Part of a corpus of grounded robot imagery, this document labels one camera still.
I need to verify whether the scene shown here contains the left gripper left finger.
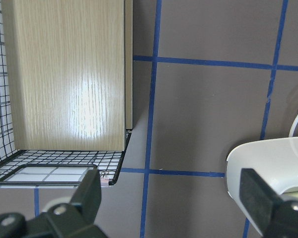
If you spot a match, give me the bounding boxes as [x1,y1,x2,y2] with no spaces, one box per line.
[0,169,107,238]

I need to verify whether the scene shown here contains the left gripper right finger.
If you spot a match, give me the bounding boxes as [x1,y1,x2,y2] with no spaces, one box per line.
[239,169,298,238]

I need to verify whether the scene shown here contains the white toaster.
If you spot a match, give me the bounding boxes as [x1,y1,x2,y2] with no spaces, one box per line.
[226,137,298,235]

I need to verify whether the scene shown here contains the wire basket wooden shelf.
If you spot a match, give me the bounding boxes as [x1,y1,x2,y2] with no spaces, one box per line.
[0,0,133,188]

